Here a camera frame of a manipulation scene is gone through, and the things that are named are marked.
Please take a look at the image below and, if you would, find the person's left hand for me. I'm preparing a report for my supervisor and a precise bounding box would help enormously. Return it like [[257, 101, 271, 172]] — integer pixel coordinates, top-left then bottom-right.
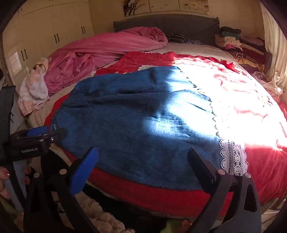
[[0, 165, 32, 200]]

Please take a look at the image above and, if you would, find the cream wardrobe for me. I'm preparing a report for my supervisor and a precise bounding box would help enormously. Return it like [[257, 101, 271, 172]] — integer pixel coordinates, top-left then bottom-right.
[[2, 0, 95, 90]]

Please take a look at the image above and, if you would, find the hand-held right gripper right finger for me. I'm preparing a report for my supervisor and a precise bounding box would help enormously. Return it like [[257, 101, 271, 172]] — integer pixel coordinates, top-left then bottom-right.
[[187, 147, 262, 233]]

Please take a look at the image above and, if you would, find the pink white floral cloth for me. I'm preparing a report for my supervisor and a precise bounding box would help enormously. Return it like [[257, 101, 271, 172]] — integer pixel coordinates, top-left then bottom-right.
[[18, 58, 51, 116]]

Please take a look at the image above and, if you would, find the pink blanket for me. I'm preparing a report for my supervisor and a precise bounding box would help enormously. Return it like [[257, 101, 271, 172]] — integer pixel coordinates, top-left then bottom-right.
[[44, 27, 168, 96]]

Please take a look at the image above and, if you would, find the dark striped cloth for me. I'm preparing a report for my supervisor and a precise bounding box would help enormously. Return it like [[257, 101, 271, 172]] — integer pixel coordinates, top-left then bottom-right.
[[166, 34, 204, 45]]

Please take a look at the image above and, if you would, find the pile of folded clothes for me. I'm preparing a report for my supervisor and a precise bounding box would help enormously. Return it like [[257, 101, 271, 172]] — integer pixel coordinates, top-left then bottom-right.
[[215, 26, 273, 74]]

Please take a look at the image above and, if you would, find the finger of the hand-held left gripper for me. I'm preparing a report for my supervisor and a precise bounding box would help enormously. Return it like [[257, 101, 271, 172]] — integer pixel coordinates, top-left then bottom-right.
[[10, 126, 48, 137], [38, 128, 68, 144]]

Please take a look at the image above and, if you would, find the floral wall painting panel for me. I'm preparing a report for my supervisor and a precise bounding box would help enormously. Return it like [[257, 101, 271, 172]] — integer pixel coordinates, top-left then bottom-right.
[[122, 0, 150, 16], [179, 0, 209, 15], [149, 0, 181, 13]]

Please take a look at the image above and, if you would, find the cream curtain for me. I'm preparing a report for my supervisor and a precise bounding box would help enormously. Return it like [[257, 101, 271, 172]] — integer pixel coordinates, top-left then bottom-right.
[[260, 3, 287, 90]]

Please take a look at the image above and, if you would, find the beige fuzzy rug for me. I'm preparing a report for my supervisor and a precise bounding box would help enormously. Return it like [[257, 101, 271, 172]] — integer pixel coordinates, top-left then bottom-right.
[[13, 193, 135, 233]]

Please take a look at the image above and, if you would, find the red floral blanket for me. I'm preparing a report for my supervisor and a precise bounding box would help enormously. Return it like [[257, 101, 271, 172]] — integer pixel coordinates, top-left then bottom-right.
[[44, 51, 287, 219]]

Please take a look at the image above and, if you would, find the grey bed headboard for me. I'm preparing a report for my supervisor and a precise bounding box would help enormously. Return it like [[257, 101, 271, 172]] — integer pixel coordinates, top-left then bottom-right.
[[113, 14, 221, 45]]

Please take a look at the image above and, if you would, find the pale crumpled cloth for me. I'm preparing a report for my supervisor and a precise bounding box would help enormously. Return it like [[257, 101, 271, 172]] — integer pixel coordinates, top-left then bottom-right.
[[252, 71, 284, 94]]

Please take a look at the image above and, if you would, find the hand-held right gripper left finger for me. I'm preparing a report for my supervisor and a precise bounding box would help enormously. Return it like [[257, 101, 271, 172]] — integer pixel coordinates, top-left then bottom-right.
[[23, 147, 100, 233]]

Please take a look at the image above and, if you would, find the blue denim pants lace trim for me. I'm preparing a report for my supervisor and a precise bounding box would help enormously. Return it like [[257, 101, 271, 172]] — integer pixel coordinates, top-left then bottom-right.
[[50, 66, 249, 191]]

